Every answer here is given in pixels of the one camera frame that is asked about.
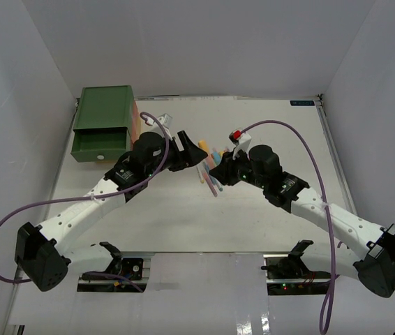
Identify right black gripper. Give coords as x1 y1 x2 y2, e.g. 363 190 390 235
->
209 147 267 191

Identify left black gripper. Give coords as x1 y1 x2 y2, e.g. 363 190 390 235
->
146 131 208 178

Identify orange cap highlighter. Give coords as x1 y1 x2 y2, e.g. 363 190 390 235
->
198 140 209 151

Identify teal highlighter marker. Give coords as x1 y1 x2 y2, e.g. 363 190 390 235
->
205 157 215 170

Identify green top drawer box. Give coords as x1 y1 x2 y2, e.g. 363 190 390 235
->
70 85 135 163

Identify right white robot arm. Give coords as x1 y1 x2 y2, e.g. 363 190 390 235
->
209 144 395 298

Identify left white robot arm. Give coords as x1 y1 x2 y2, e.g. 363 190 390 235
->
15 131 207 292

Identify blue thin pen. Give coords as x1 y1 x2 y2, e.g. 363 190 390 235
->
205 165 223 192

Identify yellow cap thin pen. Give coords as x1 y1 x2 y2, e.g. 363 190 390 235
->
196 167 204 184

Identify stacked orange yellow drawers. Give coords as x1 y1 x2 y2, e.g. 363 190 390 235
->
94 100 142 165

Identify blue logo sticker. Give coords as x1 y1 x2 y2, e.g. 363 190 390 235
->
290 100 315 107

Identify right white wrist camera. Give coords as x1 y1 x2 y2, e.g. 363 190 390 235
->
229 129 252 160

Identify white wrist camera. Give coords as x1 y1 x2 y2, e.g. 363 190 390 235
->
141 112 172 139
229 129 252 160

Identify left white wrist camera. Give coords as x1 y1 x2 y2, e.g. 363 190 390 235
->
141 112 172 139

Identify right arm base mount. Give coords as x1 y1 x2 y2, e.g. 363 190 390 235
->
261 239 330 296

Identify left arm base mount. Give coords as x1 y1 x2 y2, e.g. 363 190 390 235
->
78 241 150 293

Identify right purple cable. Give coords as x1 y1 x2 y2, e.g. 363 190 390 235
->
242 120 340 334

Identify purple cable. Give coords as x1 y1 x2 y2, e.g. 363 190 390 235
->
242 120 340 334
0 111 169 292

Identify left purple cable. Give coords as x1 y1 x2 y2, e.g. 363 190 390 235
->
0 111 169 292

